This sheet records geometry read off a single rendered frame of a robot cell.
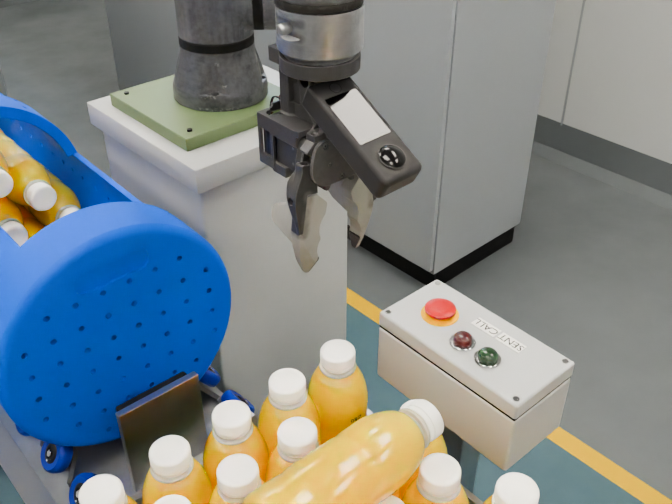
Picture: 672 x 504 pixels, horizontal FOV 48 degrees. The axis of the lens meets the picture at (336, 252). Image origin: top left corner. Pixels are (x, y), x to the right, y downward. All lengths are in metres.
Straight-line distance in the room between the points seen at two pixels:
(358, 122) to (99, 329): 0.37
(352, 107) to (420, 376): 0.35
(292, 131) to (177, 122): 0.51
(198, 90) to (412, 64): 1.28
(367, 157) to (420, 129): 1.82
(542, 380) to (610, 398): 1.64
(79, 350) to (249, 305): 0.48
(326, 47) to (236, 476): 0.39
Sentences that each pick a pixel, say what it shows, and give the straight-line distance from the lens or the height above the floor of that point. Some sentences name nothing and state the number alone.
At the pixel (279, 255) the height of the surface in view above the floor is 0.93.
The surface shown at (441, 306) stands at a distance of 0.88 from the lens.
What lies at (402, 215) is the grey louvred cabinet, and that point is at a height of 0.27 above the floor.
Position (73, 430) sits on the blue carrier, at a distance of 0.93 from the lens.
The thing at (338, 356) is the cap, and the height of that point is 1.09.
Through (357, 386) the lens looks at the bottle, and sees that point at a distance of 0.86.
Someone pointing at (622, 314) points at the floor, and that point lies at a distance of 2.80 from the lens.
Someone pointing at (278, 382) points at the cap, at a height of 1.09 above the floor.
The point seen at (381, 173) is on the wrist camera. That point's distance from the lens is 0.63.
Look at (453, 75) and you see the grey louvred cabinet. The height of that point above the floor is 0.81.
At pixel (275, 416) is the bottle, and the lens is 0.82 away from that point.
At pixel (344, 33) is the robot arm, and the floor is 1.45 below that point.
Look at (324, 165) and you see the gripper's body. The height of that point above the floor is 1.33.
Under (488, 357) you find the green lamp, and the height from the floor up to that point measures 1.11.
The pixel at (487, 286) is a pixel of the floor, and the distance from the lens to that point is 2.80.
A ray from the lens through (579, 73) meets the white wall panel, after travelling 3.60.
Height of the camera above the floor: 1.66
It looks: 35 degrees down
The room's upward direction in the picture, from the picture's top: straight up
